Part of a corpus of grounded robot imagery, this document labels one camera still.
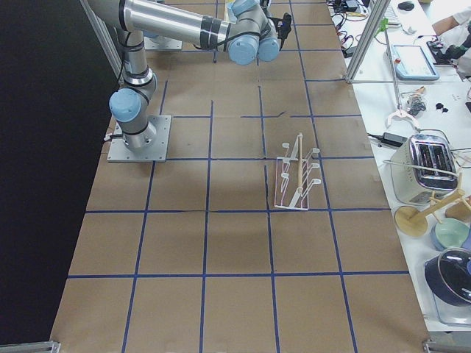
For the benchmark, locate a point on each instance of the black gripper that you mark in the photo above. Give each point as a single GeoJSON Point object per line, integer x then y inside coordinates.
{"type": "Point", "coordinates": [282, 36]}

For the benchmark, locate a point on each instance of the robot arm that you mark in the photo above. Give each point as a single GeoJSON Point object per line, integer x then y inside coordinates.
{"type": "Point", "coordinates": [249, 32]}

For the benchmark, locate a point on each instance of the cream plastic tray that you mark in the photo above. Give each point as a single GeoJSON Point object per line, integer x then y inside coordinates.
{"type": "Point", "coordinates": [228, 11]}

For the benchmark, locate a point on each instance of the long reacher grabber tool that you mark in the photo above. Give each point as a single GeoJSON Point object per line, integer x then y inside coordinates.
{"type": "Point", "coordinates": [399, 113]}

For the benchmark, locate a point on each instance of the blue teach pendant tablet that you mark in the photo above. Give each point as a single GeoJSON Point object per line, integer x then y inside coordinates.
{"type": "Point", "coordinates": [412, 63]}

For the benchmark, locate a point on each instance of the black power adapter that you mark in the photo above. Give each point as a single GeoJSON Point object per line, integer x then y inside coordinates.
{"type": "Point", "coordinates": [389, 139]}

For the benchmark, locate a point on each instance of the silver toaster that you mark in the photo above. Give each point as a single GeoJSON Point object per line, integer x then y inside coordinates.
{"type": "Point", "coordinates": [421, 168]}

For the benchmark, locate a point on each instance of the wooden mug tree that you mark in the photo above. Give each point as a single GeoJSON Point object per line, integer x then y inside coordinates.
{"type": "Point", "coordinates": [413, 222]}

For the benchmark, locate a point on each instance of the green bowl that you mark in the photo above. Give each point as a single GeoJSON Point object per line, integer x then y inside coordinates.
{"type": "Point", "coordinates": [449, 233]}

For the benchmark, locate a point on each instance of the dark blue pot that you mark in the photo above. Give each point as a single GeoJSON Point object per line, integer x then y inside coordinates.
{"type": "Point", "coordinates": [448, 276]}

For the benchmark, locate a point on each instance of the aluminium frame post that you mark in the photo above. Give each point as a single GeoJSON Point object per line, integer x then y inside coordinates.
{"type": "Point", "coordinates": [376, 23]}

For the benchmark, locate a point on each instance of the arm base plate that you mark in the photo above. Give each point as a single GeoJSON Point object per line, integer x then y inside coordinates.
{"type": "Point", "coordinates": [161, 43]}
{"type": "Point", "coordinates": [150, 145]}

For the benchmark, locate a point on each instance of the white wire cup rack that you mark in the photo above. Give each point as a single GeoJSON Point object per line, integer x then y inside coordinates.
{"type": "Point", "coordinates": [293, 179]}

